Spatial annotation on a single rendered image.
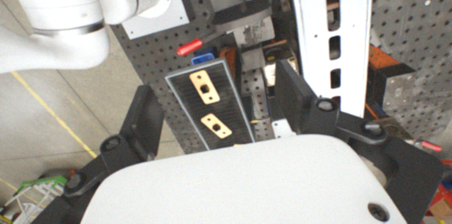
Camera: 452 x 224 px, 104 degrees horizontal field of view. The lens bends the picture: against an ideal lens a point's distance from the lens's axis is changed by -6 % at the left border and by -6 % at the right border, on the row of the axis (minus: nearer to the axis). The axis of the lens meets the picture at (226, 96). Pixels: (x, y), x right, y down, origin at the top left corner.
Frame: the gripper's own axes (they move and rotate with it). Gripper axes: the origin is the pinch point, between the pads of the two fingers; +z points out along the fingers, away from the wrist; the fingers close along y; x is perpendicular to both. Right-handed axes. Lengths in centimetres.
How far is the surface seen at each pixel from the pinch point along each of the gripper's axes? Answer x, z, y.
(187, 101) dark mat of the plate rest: -20.7, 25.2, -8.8
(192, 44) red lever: -7.8, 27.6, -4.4
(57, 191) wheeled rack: -254, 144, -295
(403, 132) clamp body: -52, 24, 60
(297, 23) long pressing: -11.1, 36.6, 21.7
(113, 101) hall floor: -109, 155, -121
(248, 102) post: -56, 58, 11
